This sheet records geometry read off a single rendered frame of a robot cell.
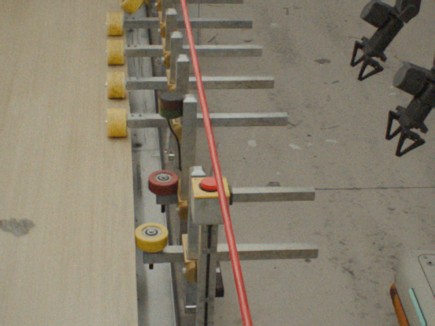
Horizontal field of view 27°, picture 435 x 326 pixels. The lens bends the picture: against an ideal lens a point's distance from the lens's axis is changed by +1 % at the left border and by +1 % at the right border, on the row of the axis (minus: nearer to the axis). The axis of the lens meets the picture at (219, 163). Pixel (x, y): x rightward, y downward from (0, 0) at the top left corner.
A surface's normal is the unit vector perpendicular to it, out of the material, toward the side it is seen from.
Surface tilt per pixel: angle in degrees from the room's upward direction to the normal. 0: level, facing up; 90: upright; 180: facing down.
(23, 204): 0
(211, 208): 90
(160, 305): 0
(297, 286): 0
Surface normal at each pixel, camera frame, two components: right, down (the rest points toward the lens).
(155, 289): 0.04, -0.86
